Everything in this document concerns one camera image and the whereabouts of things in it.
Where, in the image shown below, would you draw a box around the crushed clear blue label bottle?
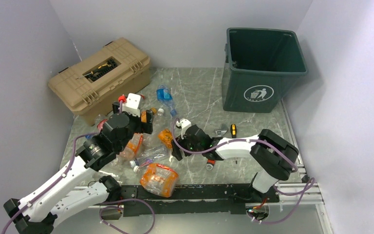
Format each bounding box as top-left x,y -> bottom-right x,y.
130,145 -> 170,172

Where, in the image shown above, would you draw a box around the small orange bottle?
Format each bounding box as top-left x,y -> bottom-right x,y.
158,129 -> 173,149

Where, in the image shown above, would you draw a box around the crushed orange label jug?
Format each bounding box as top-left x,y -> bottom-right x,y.
138,163 -> 179,198

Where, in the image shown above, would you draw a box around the blue tinted water bottle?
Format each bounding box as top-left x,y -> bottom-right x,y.
156,84 -> 177,117

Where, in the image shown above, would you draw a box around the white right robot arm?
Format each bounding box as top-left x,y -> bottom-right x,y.
172,125 -> 299,202

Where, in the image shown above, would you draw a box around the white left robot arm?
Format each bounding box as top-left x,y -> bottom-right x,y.
2,102 -> 155,234

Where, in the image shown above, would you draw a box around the dark green trash bin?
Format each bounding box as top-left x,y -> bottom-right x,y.
222,28 -> 308,113

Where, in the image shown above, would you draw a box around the clear white cap bottle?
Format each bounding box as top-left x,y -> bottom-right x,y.
156,108 -> 165,122

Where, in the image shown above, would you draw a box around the orange juice bottle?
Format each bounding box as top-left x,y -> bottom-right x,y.
150,107 -> 157,115

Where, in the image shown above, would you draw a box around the red label clear bottle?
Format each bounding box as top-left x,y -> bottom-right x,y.
94,114 -> 108,131

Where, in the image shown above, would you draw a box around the large orange label bottle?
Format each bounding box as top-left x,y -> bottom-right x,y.
119,134 -> 144,161

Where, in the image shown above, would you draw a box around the tan plastic toolbox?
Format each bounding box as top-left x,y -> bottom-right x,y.
48,38 -> 151,125

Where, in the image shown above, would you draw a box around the yellow black screwdriver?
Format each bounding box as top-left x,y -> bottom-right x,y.
230,124 -> 237,138

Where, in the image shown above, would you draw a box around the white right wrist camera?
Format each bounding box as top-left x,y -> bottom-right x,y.
175,118 -> 192,139

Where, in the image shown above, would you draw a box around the red handled adjustable wrench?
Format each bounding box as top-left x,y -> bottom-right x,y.
206,124 -> 229,171

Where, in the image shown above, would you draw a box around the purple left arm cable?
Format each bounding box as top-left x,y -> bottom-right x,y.
1,132 -> 100,234

